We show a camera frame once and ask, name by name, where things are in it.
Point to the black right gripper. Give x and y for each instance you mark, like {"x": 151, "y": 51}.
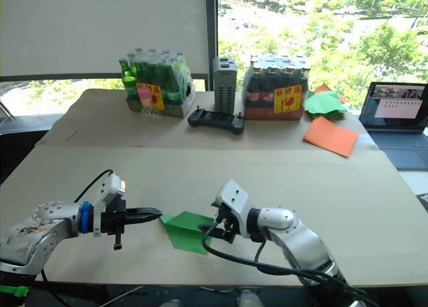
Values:
{"x": 229, "y": 225}

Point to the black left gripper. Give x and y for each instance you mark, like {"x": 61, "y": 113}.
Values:
{"x": 113, "y": 221}

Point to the green paper sheet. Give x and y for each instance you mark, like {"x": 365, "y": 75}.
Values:
{"x": 182, "y": 235}

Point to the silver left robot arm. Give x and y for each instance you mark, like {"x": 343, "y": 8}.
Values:
{"x": 40, "y": 231}

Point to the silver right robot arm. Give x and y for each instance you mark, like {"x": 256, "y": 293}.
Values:
{"x": 294, "y": 235}

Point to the black handheld controller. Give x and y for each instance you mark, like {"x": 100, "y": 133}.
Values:
{"x": 215, "y": 119}

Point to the green glass bottle pack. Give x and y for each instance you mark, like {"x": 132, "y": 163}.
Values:
{"x": 157, "y": 83}

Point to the grey vented box device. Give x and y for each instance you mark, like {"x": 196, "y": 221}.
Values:
{"x": 224, "y": 86}

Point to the dark cola bottle pack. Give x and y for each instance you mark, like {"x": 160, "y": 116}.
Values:
{"x": 267, "y": 93}

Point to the orange paper sheets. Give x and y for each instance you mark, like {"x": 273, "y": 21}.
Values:
{"x": 331, "y": 136}

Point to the green paper stack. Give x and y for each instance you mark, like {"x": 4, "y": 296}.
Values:
{"x": 322, "y": 106}

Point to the white roller blind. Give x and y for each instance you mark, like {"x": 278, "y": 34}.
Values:
{"x": 100, "y": 29}

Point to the open laptop computer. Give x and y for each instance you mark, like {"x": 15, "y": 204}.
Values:
{"x": 398, "y": 143}

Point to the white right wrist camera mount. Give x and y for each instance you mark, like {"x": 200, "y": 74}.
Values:
{"x": 235, "y": 200}

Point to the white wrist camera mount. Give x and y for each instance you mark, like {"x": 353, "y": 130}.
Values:
{"x": 235, "y": 200}
{"x": 112, "y": 186}

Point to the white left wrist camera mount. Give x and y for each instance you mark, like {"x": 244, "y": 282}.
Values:
{"x": 112, "y": 186}

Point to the dark window frame post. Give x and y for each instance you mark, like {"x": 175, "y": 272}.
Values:
{"x": 212, "y": 26}

